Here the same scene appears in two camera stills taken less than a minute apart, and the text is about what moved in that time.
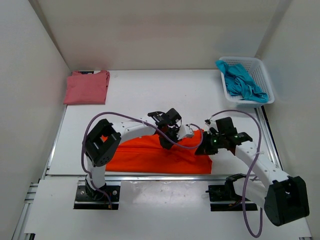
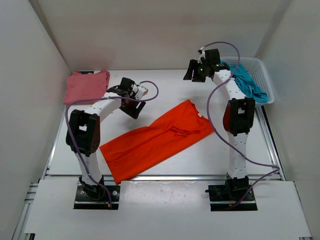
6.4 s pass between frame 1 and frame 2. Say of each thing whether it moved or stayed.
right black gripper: moved
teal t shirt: stayed
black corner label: stayed
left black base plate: stayed
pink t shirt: stayed
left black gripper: moved
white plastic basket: stayed
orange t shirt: moved
